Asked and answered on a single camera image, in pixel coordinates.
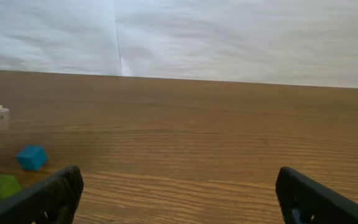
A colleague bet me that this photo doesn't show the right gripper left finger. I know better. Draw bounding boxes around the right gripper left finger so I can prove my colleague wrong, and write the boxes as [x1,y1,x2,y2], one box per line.
[0,165,85,224]

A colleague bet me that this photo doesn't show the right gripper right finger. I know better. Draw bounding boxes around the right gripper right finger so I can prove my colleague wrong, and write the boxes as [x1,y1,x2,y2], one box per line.
[275,166,358,224]

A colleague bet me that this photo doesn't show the blue cube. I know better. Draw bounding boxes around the blue cube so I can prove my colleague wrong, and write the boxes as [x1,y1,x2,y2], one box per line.
[16,144,48,172]

